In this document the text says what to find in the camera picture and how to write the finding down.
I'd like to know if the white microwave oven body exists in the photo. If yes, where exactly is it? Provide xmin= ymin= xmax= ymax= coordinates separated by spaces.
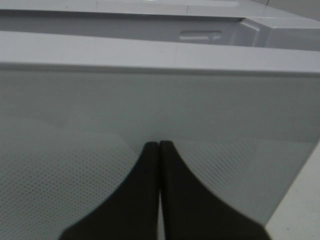
xmin=0 ymin=0 xmax=320 ymax=51

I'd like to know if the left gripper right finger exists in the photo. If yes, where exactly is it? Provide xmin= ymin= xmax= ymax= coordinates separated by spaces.
xmin=159 ymin=140 xmax=271 ymax=240

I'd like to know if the white microwave door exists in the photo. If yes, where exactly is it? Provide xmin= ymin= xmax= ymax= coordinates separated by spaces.
xmin=0 ymin=31 xmax=320 ymax=240

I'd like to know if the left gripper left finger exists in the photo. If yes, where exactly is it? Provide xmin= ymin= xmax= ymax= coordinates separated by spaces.
xmin=60 ymin=142 xmax=160 ymax=240

